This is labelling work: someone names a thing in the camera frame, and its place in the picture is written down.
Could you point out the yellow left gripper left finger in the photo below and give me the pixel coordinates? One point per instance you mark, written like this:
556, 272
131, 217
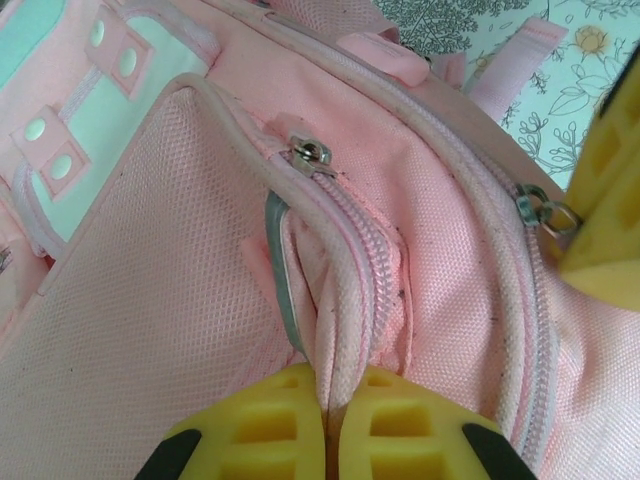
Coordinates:
260, 435

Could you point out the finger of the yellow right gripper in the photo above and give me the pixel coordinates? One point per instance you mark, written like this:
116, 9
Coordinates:
610, 190

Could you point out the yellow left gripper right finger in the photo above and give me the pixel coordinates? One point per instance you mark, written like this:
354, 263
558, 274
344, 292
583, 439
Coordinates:
415, 435

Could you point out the pink backpack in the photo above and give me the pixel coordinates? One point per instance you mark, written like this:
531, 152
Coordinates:
200, 250

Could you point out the floral tablecloth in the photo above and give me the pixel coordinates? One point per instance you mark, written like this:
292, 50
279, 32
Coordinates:
550, 100

